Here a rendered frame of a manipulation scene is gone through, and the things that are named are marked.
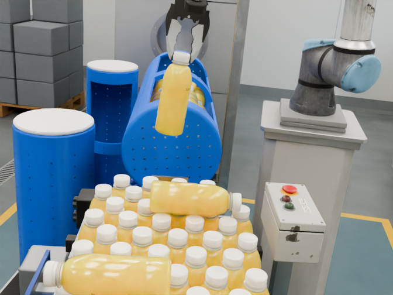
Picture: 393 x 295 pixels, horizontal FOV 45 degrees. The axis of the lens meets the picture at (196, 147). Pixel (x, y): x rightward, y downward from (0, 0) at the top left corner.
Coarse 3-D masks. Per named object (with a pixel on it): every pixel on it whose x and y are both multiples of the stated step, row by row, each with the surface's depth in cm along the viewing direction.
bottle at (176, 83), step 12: (168, 72) 110; (180, 72) 109; (168, 84) 110; (180, 84) 110; (168, 96) 111; (180, 96) 111; (168, 108) 112; (180, 108) 112; (156, 120) 115; (168, 120) 112; (180, 120) 113; (168, 132) 113; (180, 132) 115
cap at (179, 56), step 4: (176, 52) 110; (180, 52) 112; (176, 56) 110; (180, 56) 109; (184, 56) 109; (188, 56) 110; (176, 60) 110; (180, 60) 109; (184, 60) 110; (188, 60) 111
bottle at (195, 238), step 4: (188, 232) 101; (192, 232) 100; (196, 232) 100; (200, 232) 100; (204, 232) 102; (188, 236) 100; (192, 236) 100; (196, 236) 100; (200, 236) 100; (188, 240) 100; (192, 240) 100; (196, 240) 100; (200, 240) 100; (188, 244) 100; (192, 244) 100; (196, 244) 100; (200, 244) 100
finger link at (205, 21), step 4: (208, 12) 108; (204, 16) 108; (208, 16) 108; (200, 20) 108; (204, 20) 108; (208, 20) 109; (200, 24) 109; (204, 24) 109; (208, 24) 109; (204, 28) 109; (208, 28) 109; (204, 32) 109; (204, 36) 110
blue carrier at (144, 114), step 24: (192, 72) 214; (144, 96) 149; (144, 120) 132; (192, 120) 132; (144, 144) 134; (168, 144) 134; (192, 144) 134; (216, 144) 135; (144, 168) 138; (168, 168) 137; (192, 168) 137; (216, 168) 137
